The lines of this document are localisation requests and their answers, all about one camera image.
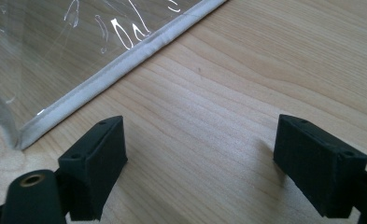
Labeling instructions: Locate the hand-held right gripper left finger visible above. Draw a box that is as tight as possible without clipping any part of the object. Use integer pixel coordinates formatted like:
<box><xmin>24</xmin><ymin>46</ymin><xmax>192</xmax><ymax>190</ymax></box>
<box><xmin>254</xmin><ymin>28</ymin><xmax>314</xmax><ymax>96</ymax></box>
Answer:
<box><xmin>57</xmin><ymin>115</ymin><xmax>129</xmax><ymax>222</ymax></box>

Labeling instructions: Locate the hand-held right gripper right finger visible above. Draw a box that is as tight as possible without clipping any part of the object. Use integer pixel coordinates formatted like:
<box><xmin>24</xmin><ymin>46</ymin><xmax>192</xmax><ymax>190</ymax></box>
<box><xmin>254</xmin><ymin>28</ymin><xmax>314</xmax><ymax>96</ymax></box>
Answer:
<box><xmin>273</xmin><ymin>113</ymin><xmax>367</xmax><ymax>219</ymax></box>

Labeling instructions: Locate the clear plastic bag white trim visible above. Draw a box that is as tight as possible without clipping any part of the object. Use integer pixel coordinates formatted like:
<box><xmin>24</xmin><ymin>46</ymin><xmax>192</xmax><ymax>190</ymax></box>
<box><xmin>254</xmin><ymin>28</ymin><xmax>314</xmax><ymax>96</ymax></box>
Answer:
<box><xmin>0</xmin><ymin>0</ymin><xmax>229</xmax><ymax>151</ymax></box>

